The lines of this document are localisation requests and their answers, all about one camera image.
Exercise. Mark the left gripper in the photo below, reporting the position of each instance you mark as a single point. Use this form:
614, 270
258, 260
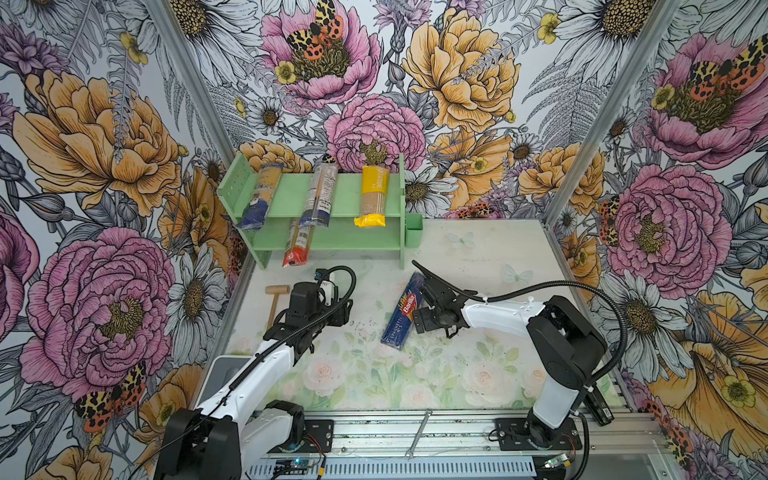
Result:
341, 316

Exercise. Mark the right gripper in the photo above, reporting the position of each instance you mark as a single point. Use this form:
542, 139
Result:
427, 322

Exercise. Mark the small wooden mallet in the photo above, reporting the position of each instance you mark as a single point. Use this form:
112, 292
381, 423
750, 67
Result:
275, 292

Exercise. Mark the black stapler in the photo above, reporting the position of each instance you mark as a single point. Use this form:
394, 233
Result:
598, 407

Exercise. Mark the white grey bin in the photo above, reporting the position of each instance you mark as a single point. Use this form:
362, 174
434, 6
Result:
222, 369

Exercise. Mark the yellow spaghetti bag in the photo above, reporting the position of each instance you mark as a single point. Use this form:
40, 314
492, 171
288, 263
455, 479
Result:
374, 189

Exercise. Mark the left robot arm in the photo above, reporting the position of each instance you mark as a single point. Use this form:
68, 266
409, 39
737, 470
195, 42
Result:
211, 440

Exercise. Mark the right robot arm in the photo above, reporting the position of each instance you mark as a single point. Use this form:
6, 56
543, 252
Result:
568, 346

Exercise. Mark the spaghetti bag with white label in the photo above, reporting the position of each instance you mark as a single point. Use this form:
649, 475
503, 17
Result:
318, 203

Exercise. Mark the green cup on shelf side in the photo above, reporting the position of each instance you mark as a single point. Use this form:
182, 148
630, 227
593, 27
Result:
414, 228

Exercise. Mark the spaghetti bag with blue end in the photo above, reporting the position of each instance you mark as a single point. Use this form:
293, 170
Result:
255, 213

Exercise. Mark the red spaghetti bag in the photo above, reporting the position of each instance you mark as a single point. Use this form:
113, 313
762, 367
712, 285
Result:
298, 244

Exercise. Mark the small board right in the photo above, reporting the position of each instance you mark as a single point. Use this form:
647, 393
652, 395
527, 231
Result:
558, 461

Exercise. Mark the metal rod on rail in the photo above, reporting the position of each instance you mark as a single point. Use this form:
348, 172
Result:
410, 452

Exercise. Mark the green wooden shelf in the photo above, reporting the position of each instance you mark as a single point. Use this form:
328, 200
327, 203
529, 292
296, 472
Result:
235, 191

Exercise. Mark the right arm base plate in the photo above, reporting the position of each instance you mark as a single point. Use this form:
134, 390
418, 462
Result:
519, 434

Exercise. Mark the green circuit board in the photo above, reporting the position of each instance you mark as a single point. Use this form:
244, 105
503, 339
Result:
293, 467

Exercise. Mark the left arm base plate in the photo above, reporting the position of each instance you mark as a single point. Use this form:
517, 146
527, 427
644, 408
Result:
317, 437

